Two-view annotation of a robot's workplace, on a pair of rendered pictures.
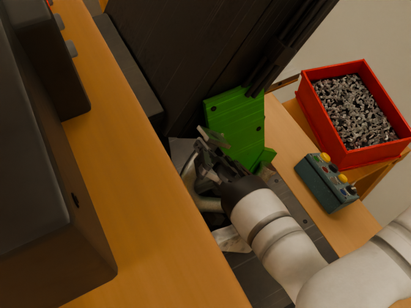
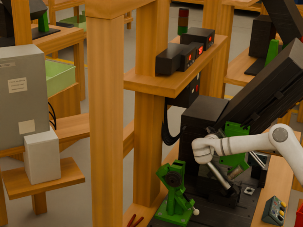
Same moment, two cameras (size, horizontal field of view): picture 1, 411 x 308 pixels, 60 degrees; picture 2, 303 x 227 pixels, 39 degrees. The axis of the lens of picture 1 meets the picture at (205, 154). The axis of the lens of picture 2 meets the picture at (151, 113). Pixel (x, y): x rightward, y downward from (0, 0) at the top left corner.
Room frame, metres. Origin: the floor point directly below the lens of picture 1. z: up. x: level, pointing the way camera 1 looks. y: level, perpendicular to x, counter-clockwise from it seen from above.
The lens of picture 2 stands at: (-1.07, -1.13, 2.14)
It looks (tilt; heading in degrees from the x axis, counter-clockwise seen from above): 25 degrees down; 49
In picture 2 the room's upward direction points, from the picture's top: 2 degrees clockwise
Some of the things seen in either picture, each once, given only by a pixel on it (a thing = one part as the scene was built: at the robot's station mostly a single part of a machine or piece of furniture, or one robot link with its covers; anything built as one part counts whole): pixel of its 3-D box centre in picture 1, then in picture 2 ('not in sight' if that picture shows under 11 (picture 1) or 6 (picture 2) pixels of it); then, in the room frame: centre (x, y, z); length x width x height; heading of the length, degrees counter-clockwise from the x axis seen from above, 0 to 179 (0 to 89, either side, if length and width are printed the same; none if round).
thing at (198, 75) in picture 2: not in sight; (183, 85); (0.25, 0.18, 1.42); 0.17 x 0.12 x 0.15; 28
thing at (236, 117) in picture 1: (229, 123); (236, 142); (0.41, -0.05, 1.17); 0.13 x 0.12 x 0.20; 28
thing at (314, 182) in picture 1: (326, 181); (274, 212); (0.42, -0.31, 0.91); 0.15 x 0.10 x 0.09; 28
